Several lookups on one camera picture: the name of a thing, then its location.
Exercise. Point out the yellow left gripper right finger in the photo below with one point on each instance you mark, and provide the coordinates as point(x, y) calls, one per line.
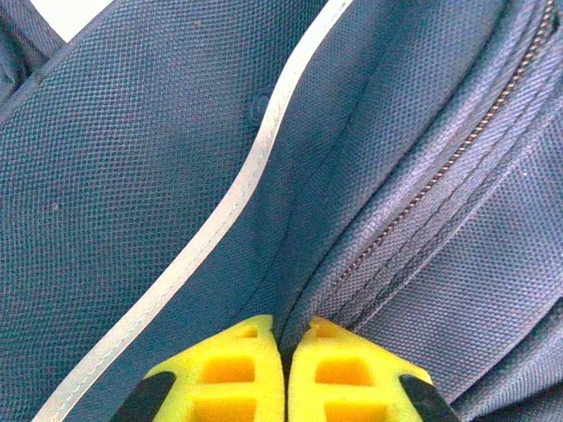
point(347, 378)

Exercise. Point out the navy blue backpack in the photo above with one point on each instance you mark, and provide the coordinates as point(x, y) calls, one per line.
point(176, 176)

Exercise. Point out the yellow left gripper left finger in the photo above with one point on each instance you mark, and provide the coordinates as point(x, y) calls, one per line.
point(228, 378)

